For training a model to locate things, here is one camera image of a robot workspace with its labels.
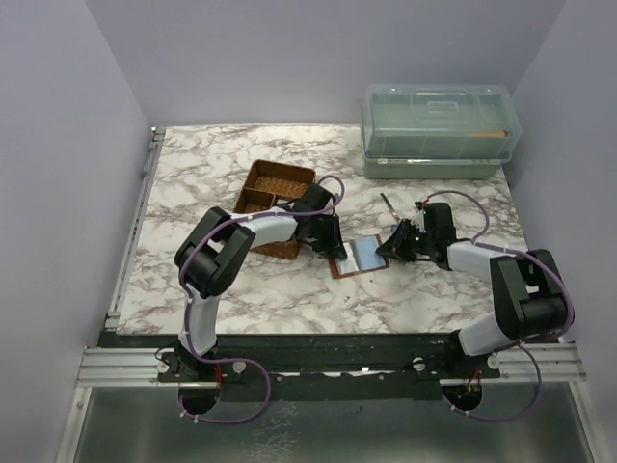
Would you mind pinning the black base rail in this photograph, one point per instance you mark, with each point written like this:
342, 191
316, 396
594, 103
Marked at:
344, 367

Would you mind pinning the brown leather card holder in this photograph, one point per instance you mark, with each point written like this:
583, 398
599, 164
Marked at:
361, 258

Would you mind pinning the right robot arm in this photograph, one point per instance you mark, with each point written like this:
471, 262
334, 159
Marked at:
529, 298

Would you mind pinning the clear lidded plastic box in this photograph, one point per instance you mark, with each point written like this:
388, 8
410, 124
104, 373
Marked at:
437, 131

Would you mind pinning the aluminium side rail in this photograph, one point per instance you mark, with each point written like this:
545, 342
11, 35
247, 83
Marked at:
112, 318

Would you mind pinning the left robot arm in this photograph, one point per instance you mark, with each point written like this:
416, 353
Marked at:
211, 257

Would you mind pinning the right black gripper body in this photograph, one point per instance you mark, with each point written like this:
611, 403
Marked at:
415, 241

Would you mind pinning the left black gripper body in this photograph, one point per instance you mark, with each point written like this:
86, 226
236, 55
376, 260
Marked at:
323, 232

